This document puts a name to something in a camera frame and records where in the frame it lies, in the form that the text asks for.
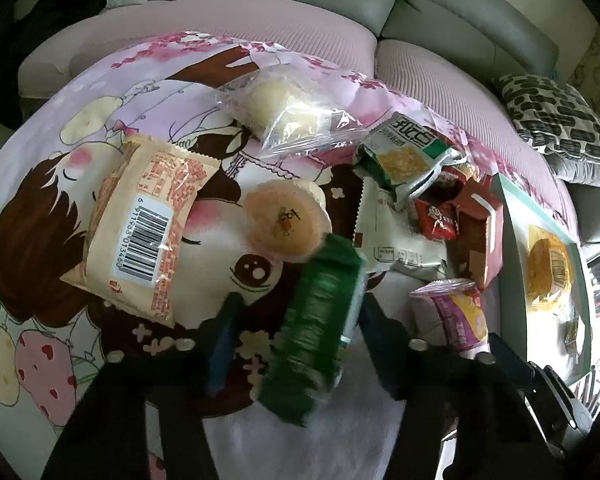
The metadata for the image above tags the teal white tray box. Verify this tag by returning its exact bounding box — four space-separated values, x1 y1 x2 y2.
492 174 592 385

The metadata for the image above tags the green mung bean biscuit packet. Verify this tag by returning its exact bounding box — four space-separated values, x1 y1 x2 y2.
258 233 366 427

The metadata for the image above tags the small red candy packet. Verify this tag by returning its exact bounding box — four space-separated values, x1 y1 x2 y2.
414 198 458 240

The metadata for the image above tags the pink swiss roll packet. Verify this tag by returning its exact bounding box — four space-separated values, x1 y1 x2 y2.
408 278 490 359

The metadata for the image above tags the white snack packet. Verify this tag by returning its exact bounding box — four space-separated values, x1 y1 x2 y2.
353 177 451 282

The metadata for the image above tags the grey sofa with pink cover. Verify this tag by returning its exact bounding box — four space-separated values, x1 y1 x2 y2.
1 0 600 248

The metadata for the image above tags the pink cartoon print cloth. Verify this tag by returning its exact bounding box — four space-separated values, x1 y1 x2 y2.
0 30 581 480

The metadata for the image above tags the clear bag white pastry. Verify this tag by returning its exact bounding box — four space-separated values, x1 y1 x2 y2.
216 64 368 158

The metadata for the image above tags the peach barcode pastry packet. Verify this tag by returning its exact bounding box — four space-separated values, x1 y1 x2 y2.
61 134 221 327

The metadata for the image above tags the black white patterned cushion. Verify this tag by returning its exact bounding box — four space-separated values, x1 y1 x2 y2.
493 75 600 165

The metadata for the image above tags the dark red snack box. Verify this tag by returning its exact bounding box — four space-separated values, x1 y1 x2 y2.
449 179 504 290

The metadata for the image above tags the green white cracker packet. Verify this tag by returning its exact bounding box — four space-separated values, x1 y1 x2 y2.
356 112 467 210

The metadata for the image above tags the orange bread packet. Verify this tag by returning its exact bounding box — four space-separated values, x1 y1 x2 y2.
527 226 573 311

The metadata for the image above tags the green round cracker packet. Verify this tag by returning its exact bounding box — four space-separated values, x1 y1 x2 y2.
562 312 584 358

